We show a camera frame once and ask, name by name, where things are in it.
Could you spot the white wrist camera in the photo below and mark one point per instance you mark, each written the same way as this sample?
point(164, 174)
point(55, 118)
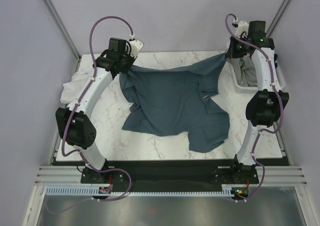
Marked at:
point(241, 26)
point(136, 46)

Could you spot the grey t shirt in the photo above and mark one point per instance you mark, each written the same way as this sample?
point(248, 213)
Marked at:
point(246, 74)

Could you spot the aluminium frame rail left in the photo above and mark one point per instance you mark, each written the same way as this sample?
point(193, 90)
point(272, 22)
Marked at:
point(61, 27)

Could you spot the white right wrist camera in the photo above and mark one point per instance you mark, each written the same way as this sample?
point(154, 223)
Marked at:
point(241, 26)

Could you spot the white folded t shirt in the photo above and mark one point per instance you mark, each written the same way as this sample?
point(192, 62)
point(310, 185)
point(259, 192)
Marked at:
point(73, 89)

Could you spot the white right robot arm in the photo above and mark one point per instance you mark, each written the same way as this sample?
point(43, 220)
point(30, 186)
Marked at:
point(265, 110)

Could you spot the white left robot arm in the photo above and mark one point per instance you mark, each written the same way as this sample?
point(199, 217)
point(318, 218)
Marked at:
point(74, 121)

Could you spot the teal blue polo shirt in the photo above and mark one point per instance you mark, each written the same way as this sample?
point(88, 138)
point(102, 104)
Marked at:
point(169, 102)

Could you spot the white slotted cable duct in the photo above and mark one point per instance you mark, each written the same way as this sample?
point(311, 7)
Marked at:
point(225, 191)

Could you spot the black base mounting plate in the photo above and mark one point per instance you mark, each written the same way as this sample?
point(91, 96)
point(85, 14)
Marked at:
point(172, 175)

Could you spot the aluminium frame rail right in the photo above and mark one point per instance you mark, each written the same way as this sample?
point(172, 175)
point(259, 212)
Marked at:
point(279, 14)

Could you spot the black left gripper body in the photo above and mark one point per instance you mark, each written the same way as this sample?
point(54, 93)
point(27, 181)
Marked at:
point(127, 60)

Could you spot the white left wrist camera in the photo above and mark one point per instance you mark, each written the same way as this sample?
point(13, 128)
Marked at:
point(136, 46)

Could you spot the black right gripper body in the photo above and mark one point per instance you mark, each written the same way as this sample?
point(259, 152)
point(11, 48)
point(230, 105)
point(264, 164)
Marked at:
point(238, 49)

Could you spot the aluminium front frame rails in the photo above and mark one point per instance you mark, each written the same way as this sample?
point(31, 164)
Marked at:
point(69, 175)

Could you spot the aluminium frame rail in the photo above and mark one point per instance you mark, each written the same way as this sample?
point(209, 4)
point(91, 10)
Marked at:
point(279, 14)
point(61, 27)

